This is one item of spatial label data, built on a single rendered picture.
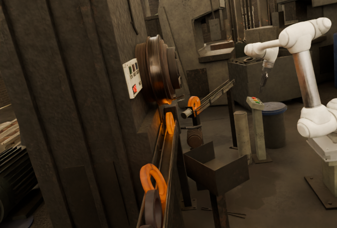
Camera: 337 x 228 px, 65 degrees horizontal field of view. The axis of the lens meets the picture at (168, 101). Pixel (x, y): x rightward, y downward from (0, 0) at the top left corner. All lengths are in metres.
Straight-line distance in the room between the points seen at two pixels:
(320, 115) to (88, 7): 1.52
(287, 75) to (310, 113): 2.22
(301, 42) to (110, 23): 1.17
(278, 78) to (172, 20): 1.88
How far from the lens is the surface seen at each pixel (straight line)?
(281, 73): 4.09
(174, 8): 4.52
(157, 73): 1.58
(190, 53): 4.48
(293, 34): 1.86
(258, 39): 6.01
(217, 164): 1.54
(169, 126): 1.82
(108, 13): 1.36
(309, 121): 1.95
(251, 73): 3.86
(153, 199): 1.05
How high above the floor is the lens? 1.35
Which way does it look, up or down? 14 degrees down
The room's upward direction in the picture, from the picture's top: 11 degrees counter-clockwise
